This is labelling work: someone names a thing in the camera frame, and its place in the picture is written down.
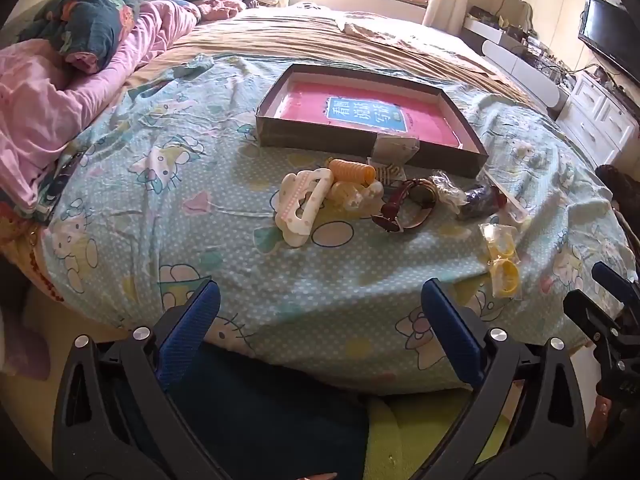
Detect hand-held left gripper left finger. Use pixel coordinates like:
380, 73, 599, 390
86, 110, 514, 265
52, 280, 221, 480

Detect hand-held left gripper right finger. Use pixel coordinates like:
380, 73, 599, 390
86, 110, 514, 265
420, 277, 588, 480

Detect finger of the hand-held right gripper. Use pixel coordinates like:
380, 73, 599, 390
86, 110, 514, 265
591, 261, 640, 306
562, 290, 640, 356

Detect yellow rings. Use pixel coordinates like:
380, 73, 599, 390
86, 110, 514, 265
479, 222, 523, 301

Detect clear plastic packet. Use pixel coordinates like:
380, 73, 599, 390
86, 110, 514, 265
477, 167, 531, 223

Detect white claw hair clip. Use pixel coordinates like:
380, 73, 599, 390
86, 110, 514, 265
274, 167, 333, 250

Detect translucent pearl hair clip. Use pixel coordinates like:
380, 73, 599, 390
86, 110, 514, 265
330, 180, 385, 211

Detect earring card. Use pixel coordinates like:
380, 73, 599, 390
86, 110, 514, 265
372, 135, 421, 168

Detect orange ribbed hair roller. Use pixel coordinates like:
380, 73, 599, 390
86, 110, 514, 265
327, 158, 375, 184

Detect cardboard box with pink inside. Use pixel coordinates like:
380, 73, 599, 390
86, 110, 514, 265
255, 64, 489, 179

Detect clear bag of jewelry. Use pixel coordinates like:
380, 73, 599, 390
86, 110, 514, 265
430, 170, 468, 216

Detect cartoon cat print bedsheet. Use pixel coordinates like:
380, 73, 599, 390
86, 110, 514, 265
40, 52, 636, 396

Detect brown fluffy object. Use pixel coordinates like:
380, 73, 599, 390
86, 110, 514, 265
595, 164, 640, 221

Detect person's green garment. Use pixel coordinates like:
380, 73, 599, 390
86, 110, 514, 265
367, 390, 511, 480

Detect person's dark blue trousers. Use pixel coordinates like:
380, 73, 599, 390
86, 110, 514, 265
170, 342, 371, 480

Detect brown bangle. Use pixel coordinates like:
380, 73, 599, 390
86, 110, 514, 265
400, 178, 439, 231

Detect brown hair claw clip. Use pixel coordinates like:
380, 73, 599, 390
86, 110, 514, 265
372, 180, 416, 233

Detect white drawer cabinet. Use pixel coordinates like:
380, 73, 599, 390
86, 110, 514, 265
555, 70, 640, 171

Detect striped hair clip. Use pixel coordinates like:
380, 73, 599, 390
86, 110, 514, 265
372, 162, 406, 186

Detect purple cloth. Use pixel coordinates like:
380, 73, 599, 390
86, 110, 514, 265
0, 305, 51, 381

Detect black flat television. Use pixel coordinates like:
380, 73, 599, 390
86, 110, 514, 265
577, 0, 640, 86

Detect pink quilt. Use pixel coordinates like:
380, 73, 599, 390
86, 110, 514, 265
0, 0, 201, 211

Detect white vanity desk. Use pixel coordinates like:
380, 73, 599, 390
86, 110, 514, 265
462, 5, 566, 81

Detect brown blanket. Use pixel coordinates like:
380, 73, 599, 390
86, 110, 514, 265
125, 7, 551, 111

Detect dark blue floral blanket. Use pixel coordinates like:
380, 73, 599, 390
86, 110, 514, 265
32, 0, 141, 73

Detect white window seat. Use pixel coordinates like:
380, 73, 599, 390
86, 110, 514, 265
287, 0, 431, 23

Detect dark bead bracelet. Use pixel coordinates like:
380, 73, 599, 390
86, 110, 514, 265
457, 185, 506, 222

